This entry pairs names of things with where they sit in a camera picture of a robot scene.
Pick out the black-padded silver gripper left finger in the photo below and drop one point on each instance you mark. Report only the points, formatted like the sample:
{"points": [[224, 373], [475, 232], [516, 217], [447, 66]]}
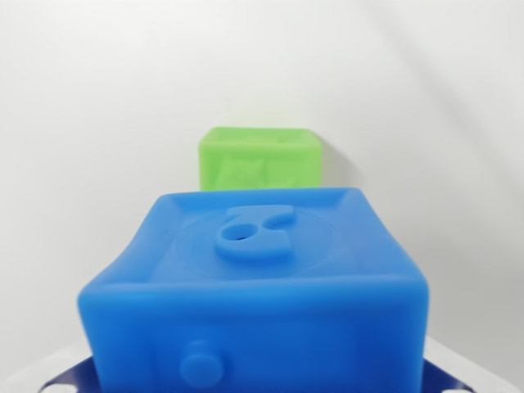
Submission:
{"points": [[65, 376]]}

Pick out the green rubber cube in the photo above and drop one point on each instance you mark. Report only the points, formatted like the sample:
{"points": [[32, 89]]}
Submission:
{"points": [[258, 159]]}

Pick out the black-padded silver gripper right finger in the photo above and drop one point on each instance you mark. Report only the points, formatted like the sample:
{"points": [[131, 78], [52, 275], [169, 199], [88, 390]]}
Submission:
{"points": [[450, 378]]}

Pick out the blue rubber cube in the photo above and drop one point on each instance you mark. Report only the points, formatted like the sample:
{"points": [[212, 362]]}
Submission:
{"points": [[254, 319]]}

